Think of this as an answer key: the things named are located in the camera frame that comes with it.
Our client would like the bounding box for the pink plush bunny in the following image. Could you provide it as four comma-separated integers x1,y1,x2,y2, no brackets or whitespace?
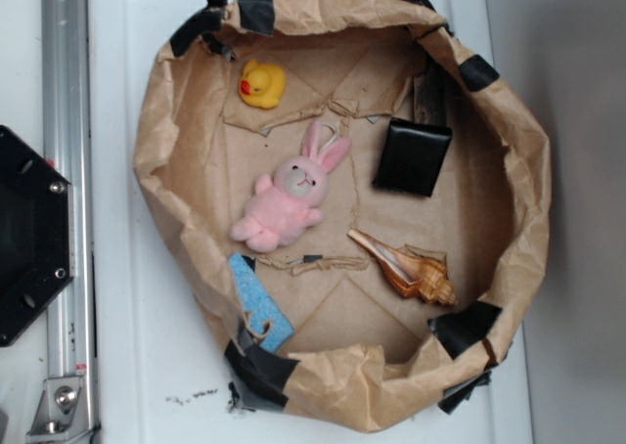
230,120,351,253

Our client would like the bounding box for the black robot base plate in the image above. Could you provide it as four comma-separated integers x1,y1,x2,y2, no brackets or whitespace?
1,126,73,347

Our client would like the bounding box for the blue sponge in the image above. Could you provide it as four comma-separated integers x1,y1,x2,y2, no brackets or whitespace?
228,253,294,353

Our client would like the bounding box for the metal corner bracket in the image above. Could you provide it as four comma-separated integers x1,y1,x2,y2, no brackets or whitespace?
25,377,88,443

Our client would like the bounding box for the aluminium extrusion rail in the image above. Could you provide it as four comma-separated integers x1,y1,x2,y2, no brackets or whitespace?
40,0,102,444

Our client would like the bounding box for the brown spiral seashell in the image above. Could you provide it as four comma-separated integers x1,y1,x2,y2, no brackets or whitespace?
347,229,458,306

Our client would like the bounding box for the yellow rubber duck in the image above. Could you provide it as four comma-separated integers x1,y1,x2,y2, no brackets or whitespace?
239,59,287,110

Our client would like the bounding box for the black rectangular block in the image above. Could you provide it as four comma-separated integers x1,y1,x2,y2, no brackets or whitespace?
374,117,453,197

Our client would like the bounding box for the brown paper bin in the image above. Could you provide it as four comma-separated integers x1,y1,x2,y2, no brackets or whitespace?
133,0,551,432

